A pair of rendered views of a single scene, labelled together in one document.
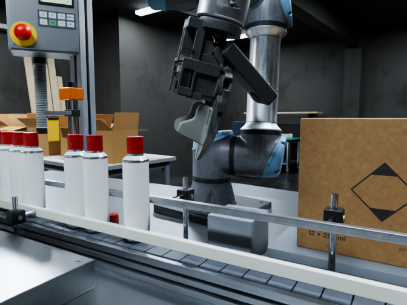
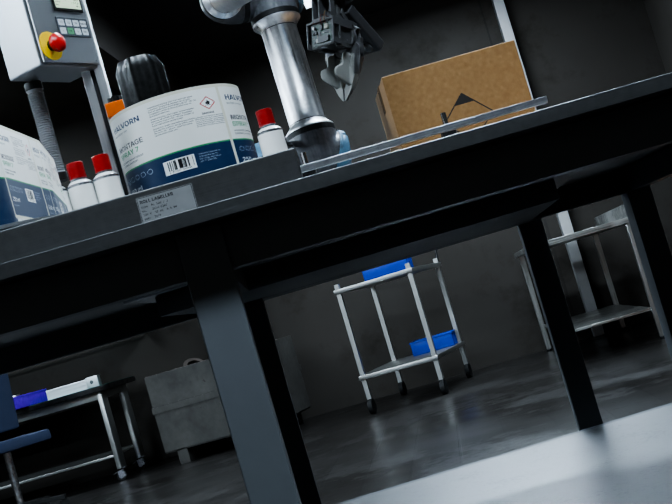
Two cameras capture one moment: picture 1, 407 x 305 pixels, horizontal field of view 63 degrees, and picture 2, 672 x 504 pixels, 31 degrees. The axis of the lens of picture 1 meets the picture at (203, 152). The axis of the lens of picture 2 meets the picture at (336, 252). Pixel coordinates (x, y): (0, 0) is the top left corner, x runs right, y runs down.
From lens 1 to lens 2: 1.97 m
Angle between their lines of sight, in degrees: 35
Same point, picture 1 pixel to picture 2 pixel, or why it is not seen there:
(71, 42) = (91, 53)
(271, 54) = (297, 42)
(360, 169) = (445, 105)
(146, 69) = not seen: outside the picture
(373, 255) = not seen: hidden behind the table
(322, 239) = not seen: hidden behind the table
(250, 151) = (315, 149)
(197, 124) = (345, 67)
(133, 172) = (279, 139)
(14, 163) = (87, 197)
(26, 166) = (114, 191)
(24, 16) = (47, 25)
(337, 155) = (423, 99)
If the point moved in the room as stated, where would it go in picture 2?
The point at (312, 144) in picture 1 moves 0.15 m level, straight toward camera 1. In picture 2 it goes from (399, 96) to (421, 78)
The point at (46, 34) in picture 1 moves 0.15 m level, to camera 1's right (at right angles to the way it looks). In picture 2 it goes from (69, 44) to (136, 36)
